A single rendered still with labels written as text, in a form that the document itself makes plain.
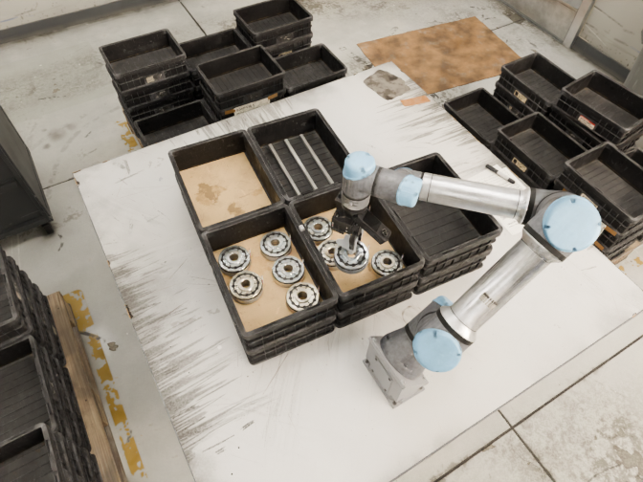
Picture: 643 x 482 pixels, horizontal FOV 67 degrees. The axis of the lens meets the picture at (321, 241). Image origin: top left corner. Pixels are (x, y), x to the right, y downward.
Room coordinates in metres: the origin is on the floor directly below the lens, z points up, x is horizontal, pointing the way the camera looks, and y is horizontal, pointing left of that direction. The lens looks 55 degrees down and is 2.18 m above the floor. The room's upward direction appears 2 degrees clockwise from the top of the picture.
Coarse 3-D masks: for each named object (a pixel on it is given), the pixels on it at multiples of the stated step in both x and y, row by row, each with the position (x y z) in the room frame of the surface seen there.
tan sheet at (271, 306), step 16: (256, 240) 0.95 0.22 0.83; (256, 256) 0.88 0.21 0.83; (256, 272) 0.82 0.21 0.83; (288, 272) 0.83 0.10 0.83; (304, 272) 0.83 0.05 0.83; (272, 288) 0.77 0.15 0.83; (288, 288) 0.77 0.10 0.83; (240, 304) 0.70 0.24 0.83; (256, 304) 0.71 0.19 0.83; (272, 304) 0.71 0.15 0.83; (256, 320) 0.65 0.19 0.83; (272, 320) 0.65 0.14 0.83
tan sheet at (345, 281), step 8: (312, 216) 1.06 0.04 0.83; (328, 216) 1.07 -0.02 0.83; (336, 232) 1.00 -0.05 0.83; (368, 240) 0.97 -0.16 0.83; (376, 248) 0.94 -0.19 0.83; (384, 248) 0.94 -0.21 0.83; (352, 256) 0.90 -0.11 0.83; (368, 264) 0.87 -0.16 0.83; (336, 272) 0.84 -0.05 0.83; (360, 272) 0.84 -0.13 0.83; (368, 272) 0.84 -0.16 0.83; (336, 280) 0.80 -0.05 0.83; (344, 280) 0.81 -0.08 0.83; (352, 280) 0.81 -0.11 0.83; (360, 280) 0.81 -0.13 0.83; (368, 280) 0.81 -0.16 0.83; (344, 288) 0.78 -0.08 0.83; (352, 288) 0.78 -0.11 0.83
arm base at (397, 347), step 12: (408, 324) 0.61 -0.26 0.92; (384, 336) 0.60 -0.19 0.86; (396, 336) 0.59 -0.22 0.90; (408, 336) 0.58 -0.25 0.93; (384, 348) 0.55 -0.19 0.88; (396, 348) 0.55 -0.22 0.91; (408, 348) 0.54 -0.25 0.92; (396, 360) 0.52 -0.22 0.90; (408, 360) 0.52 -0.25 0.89; (408, 372) 0.49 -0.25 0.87; (420, 372) 0.50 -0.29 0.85
